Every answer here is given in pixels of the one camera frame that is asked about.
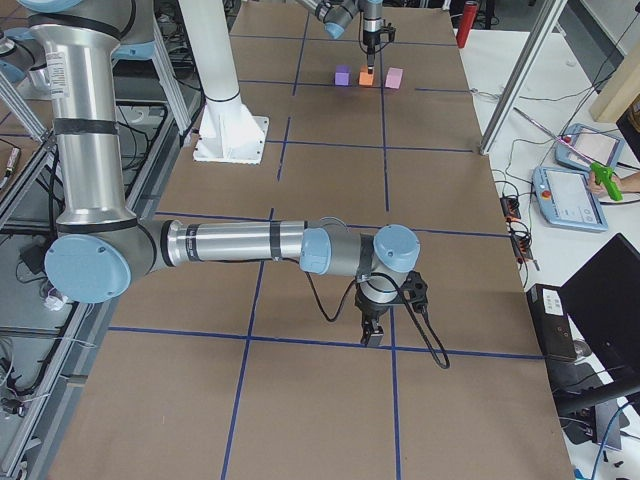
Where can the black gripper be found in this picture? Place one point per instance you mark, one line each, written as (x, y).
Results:
(369, 42)
(370, 308)

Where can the orange foam cube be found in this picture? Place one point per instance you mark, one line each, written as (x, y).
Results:
(366, 78)

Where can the pink foam cube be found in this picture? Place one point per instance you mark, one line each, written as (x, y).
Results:
(393, 79)

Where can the purple foam cube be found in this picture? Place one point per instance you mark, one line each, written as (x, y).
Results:
(342, 75)

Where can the red cylinder tube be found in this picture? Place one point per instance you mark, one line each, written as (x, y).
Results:
(466, 23)

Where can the black box with label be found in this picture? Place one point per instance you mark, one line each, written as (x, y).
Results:
(551, 323)

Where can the far blue teach pendant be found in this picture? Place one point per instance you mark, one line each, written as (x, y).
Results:
(605, 148)

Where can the blue teach pendant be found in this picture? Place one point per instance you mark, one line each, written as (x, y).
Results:
(605, 148)
(565, 201)

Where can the black monitor on stand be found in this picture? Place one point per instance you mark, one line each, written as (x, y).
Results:
(602, 300)

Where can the near blue teach pendant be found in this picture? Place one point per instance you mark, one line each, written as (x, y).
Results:
(565, 201)

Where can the person in black shirt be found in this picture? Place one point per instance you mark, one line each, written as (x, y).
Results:
(628, 184)

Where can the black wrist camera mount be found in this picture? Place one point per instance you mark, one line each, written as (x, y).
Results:
(415, 290)
(386, 35)

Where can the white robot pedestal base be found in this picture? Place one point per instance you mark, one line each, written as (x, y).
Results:
(228, 131)

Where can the grey aluminium frame post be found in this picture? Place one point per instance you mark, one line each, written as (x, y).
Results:
(543, 26)

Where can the reacher grabber stick green handle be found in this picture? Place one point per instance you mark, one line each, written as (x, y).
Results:
(602, 172)

